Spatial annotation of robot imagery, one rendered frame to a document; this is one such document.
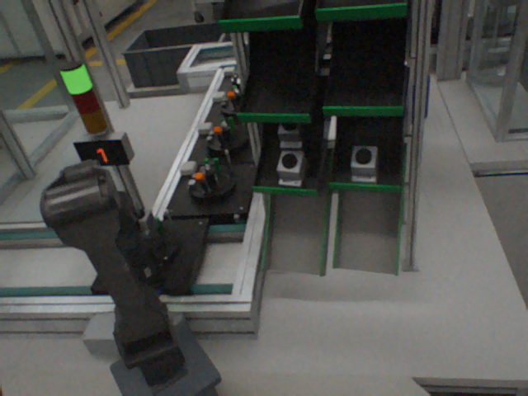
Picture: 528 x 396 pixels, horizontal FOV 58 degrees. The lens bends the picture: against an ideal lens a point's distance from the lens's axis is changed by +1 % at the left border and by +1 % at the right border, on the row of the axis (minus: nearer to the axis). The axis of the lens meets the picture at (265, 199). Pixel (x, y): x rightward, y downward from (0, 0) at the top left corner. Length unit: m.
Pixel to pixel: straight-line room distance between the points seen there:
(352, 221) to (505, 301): 0.38
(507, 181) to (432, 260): 0.52
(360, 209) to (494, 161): 0.67
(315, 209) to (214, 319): 0.33
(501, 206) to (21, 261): 1.47
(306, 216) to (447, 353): 0.40
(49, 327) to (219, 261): 0.43
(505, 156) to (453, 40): 0.60
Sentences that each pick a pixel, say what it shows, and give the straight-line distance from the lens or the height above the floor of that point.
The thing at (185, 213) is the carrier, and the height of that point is 0.97.
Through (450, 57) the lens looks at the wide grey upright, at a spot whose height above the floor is 0.95.
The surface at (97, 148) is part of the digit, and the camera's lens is 1.19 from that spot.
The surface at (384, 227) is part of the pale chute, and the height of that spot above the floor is 1.06.
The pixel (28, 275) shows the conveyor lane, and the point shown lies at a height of 0.92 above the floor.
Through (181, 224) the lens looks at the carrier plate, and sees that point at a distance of 1.26.
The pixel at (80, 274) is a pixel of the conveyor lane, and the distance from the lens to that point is 1.33.
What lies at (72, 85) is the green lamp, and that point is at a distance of 1.13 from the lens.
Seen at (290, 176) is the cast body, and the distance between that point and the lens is 0.89.
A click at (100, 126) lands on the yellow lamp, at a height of 1.27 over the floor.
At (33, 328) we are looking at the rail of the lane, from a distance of 1.29.
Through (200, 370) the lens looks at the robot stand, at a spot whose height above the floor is 1.06.
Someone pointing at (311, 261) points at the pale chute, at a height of 1.01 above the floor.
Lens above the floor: 1.74
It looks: 37 degrees down
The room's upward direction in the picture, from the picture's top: 10 degrees counter-clockwise
